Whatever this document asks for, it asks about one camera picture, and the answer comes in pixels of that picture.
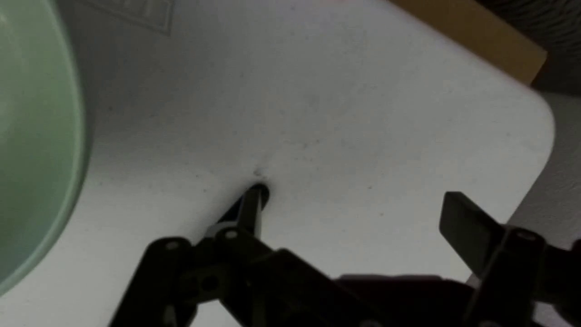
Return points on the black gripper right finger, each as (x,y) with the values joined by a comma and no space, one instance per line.
(514,273)

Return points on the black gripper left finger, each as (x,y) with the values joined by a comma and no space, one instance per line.
(200,273)

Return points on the mint green bowl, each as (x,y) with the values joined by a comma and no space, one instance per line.
(29,151)

